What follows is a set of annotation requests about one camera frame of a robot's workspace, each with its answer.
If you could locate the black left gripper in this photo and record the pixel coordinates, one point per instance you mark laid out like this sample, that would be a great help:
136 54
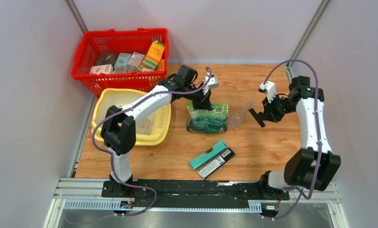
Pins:
202 102

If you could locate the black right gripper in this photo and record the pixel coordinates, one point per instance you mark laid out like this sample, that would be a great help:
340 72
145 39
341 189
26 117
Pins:
268 113

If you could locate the black bag sealing clip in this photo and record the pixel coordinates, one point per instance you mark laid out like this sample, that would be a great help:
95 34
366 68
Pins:
258 116

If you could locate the green cat litter bag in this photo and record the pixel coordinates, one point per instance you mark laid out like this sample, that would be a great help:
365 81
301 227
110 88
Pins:
206 121

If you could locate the clear plastic litter scoop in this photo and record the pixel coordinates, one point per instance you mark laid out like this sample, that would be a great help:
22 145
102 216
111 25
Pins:
238 117

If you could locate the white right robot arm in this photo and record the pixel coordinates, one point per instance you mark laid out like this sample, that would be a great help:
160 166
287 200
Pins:
314 165

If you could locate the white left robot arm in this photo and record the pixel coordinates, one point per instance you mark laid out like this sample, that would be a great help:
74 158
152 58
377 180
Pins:
118 129

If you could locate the yellow litter box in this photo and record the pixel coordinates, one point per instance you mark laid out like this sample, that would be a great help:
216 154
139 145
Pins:
151 131

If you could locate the pink white small box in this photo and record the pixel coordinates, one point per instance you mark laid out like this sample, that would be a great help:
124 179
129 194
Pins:
135 61

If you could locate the teal small box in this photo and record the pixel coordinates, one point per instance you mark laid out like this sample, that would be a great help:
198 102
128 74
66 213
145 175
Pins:
122 60

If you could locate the white red small box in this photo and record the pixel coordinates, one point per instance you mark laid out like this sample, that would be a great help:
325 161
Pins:
101 69

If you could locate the teal spirit level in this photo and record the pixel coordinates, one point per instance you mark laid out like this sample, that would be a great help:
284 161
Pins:
207 155

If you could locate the yellow green sponge pack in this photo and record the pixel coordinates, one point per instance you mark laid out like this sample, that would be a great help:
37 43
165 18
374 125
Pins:
153 56

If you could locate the black RAM stick package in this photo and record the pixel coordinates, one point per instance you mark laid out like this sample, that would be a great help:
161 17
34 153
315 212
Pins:
215 163

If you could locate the brown round lid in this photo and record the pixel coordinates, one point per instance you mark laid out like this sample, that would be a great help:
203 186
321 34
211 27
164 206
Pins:
106 59

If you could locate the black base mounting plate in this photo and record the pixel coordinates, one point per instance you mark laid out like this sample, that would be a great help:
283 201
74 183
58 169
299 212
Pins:
202 194

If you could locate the red plastic shopping basket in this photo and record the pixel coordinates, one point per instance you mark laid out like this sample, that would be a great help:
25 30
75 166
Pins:
95 43

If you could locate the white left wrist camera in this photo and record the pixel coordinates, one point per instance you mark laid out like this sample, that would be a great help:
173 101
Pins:
210 82

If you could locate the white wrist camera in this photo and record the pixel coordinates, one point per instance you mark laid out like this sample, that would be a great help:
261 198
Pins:
268 88
210 82

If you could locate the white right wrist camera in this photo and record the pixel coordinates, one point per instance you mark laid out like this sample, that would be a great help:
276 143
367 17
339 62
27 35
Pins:
268 88

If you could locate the aluminium frame rail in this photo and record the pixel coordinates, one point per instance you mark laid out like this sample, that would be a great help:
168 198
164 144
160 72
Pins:
322 7

